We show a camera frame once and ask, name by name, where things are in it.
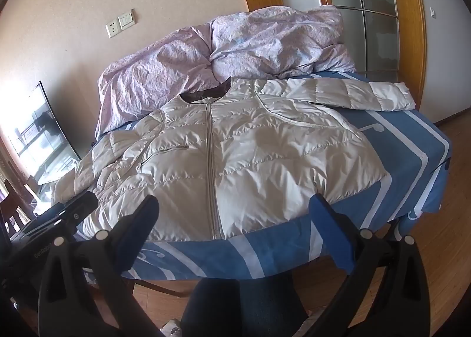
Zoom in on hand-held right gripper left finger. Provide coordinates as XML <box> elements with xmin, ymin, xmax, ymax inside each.
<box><xmin>37</xmin><ymin>195</ymin><xmax>164</xmax><ymax>337</ymax></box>

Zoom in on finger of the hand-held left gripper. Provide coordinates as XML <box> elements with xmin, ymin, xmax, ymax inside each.
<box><xmin>35</xmin><ymin>204</ymin><xmax>67</xmax><ymax>225</ymax></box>
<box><xmin>64</xmin><ymin>191</ymin><xmax>98</xmax><ymax>225</ymax></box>

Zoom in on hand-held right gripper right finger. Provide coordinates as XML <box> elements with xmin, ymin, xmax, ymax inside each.
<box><xmin>308</xmin><ymin>193</ymin><xmax>431</xmax><ymax>337</ymax></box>

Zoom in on white down jacket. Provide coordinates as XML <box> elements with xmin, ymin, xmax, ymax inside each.
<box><xmin>52</xmin><ymin>77</ymin><xmax>416</xmax><ymax>242</ymax></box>

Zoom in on dark wooden chair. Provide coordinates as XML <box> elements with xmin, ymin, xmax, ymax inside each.
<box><xmin>0</xmin><ymin>179</ymin><xmax>37</xmax><ymax>242</ymax></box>

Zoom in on blue white striped bedsheet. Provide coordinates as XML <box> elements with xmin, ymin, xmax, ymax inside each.
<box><xmin>74</xmin><ymin>72</ymin><xmax>453</xmax><ymax>282</ymax></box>

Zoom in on person's dark trouser legs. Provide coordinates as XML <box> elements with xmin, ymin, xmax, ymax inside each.
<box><xmin>180</xmin><ymin>274</ymin><xmax>306</xmax><ymax>337</ymax></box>

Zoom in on pink floral duvet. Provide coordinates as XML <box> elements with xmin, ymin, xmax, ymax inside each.
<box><xmin>95</xmin><ymin>6</ymin><xmax>357</xmax><ymax>141</ymax></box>

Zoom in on frosted glass door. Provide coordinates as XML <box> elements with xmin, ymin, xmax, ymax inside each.
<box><xmin>318</xmin><ymin>0</ymin><xmax>400</xmax><ymax>82</ymax></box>

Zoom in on white wall socket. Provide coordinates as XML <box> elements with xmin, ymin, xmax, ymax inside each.
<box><xmin>105</xmin><ymin>17</ymin><xmax>121</xmax><ymax>37</ymax></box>

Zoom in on white light switch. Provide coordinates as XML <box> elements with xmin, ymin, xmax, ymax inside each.
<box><xmin>118</xmin><ymin>9</ymin><xmax>136</xmax><ymax>30</ymax></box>

